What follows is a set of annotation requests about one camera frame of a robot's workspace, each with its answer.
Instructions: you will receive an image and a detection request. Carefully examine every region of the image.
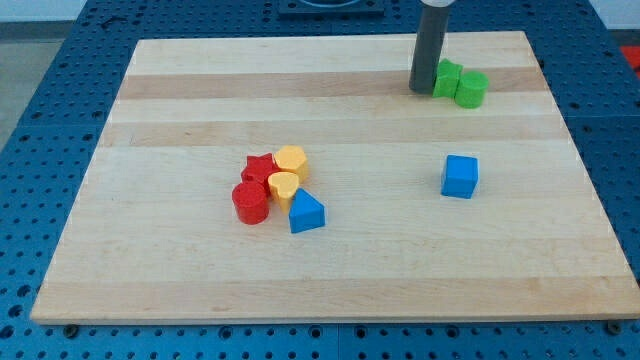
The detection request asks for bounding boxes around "light wooden board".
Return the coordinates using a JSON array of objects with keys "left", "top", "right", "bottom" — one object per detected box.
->
[{"left": 31, "top": 31, "right": 639, "bottom": 325}]

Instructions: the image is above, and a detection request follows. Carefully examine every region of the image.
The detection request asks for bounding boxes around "blue cube block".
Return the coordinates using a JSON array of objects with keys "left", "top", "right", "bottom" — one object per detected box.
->
[{"left": 441, "top": 154, "right": 479, "bottom": 199}]

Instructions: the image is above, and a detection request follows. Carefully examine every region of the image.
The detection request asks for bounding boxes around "blue triangle block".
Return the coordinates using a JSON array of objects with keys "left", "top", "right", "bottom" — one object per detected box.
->
[{"left": 288, "top": 188, "right": 326, "bottom": 233}]

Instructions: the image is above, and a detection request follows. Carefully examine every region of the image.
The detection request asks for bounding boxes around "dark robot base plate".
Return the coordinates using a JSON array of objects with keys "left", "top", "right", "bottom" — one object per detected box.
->
[{"left": 277, "top": 0, "right": 385, "bottom": 18}]

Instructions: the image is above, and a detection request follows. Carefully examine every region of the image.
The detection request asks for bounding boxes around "green star block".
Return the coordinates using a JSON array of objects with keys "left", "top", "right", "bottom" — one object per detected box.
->
[{"left": 433, "top": 59, "right": 463, "bottom": 98}]

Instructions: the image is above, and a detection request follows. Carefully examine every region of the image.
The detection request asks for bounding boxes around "yellow hexagon block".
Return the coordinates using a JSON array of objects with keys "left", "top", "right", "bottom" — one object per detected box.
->
[{"left": 274, "top": 145, "right": 310, "bottom": 183}]

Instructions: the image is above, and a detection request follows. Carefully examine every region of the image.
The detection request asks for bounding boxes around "green cylinder block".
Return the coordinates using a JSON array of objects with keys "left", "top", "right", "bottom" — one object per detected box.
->
[{"left": 454, "top": 71, "right": 489, "bottom": 109}]

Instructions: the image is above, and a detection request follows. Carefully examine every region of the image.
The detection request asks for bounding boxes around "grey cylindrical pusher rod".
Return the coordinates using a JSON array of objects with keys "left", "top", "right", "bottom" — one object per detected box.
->
[{"left": 409, "top": 0, "right": 455, "bottom": 94}]

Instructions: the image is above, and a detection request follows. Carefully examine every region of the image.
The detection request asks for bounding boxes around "yellow heart block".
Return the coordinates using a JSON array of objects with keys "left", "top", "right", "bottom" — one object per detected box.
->
[{"left": 267, "top": 171, "right": 300, "bottom": 214}]

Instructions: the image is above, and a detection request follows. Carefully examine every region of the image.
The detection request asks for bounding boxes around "red cylinder block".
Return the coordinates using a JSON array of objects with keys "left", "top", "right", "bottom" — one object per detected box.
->
[{"left": 231, "top": 181, "right": 269, "bottom": 225}]

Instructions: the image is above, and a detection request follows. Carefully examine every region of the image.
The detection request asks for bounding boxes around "red star block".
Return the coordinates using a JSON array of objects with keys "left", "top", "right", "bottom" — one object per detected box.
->
[{"left": 241, "top": 153, "right": 280, "bottom": 194}]

